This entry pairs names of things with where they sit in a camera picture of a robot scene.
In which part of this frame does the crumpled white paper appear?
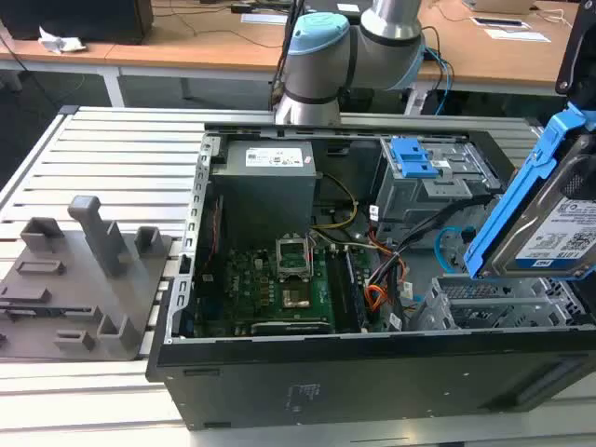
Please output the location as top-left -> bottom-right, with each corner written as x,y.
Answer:
37,25 -> 88,54

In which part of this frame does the black RAM slot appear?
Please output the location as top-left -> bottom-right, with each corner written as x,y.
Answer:
325,248 -> 365,333

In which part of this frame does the orange wire bundle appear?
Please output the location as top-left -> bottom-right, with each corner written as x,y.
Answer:
363,232 -> 404,322

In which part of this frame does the hard disk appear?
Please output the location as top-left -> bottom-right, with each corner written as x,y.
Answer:
463,102 -> 596,281

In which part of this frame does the blue cable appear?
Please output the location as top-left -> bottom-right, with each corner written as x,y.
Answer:
422,45 -> 455,115

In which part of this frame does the metal drive cage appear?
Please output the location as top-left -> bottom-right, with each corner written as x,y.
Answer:
374,136 -> 505,238

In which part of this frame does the metal socket cover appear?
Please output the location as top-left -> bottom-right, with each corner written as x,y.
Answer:
275,231 -> 312,279

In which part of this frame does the grey parts rack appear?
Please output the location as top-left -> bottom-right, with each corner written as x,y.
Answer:
0,195 -> 174,360

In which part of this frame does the black computer tower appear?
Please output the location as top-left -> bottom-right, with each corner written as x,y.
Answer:
0,0 -> 155,46

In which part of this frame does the blue disk wire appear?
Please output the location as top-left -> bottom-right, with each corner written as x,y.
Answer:
432,224 -> 477,276

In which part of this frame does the black expansion slot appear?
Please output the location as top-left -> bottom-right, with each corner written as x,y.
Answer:
250,318 -> 330,336

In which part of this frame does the metal disk bay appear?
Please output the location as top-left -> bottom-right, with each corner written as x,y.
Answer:
408,275 -> 589,332

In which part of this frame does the white paper sheet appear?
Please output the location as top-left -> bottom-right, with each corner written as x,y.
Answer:
240,12 -> 289,25
483,27 -> 551,44

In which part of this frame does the black open PC case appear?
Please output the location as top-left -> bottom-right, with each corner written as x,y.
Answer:
145,121 -> 596,432

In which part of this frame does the CPU socket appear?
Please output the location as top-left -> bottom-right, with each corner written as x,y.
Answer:
280,284 -> 312,310

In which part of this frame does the wooden desk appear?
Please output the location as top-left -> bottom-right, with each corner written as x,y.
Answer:
0,0 -> 578,97

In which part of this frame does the blue drive cage latch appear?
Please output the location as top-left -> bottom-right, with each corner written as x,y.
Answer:
391,136 -> 440,179

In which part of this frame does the yellow and black wire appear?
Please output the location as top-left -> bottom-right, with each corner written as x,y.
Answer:
308,172 -> 359,231

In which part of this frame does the black disk wire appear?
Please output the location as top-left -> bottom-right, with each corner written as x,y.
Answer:
365,194 -> 494,290

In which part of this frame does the grey power supply unit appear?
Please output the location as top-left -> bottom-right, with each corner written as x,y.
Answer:
208,139 -> 318,252

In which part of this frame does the green motherboard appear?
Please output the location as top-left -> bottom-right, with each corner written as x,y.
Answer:
193,232 -> 373,338

